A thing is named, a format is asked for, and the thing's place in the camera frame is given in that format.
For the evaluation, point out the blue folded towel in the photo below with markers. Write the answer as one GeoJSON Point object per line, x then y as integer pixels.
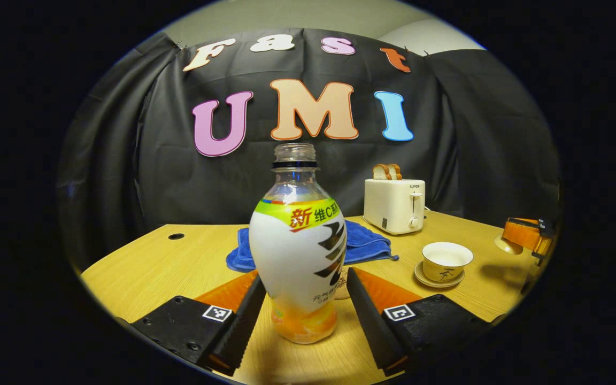
{"type": "Point", "coordinates": [367, 243]}

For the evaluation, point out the white toaster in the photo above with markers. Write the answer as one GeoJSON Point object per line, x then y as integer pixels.
{"type": "Point", "coordinates": [393, 206]}

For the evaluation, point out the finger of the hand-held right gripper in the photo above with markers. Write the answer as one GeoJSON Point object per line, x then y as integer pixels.
{"type": "Point", "coordinates": [524, 232]}

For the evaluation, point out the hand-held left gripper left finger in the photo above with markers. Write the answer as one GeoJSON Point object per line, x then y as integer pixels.
{"type": "Point", "coordinates": [244, 321]}

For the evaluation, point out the cream ceramic teacup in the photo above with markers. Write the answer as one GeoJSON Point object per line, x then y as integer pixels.
{"type": "Point", "coordinates": [447, 262]}

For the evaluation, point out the white label plastic water bottle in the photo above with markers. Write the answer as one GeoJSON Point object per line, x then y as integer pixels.
{"type": "Point", "coordinates": [297, 256]}

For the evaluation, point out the cream ceramic teacup lid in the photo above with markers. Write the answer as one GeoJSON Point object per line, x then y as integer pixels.
{"type": "Point", "coordinates": [507, 246]}

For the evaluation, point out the cream ceramic saucer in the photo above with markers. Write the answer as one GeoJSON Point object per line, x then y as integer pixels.
{"type": "Point", "coordinates": [425, 278]}

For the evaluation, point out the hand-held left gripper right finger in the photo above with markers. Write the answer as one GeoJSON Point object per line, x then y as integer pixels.
{"type": "Point", "coordinates": [369, 321]}

